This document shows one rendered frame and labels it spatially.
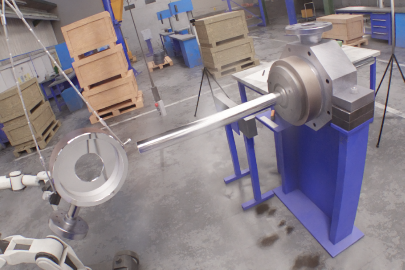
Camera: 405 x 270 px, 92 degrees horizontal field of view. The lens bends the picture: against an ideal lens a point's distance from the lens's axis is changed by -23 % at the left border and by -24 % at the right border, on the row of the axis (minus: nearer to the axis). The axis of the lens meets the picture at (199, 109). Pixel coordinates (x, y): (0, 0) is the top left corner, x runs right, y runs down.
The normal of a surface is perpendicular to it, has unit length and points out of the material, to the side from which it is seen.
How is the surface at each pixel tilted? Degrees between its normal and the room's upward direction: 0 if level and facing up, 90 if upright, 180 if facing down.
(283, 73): 57
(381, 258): 0
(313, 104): 95
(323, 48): 45
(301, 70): 39
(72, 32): 90
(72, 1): 90
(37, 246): 5
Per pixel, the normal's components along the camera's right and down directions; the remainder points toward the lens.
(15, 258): 0.56, 0.37
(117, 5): -0.26, 0.44
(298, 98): -0.62, 0.36
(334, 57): 0.03, -0.40
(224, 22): 0.38, 0.28
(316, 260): -0.24, -0.89
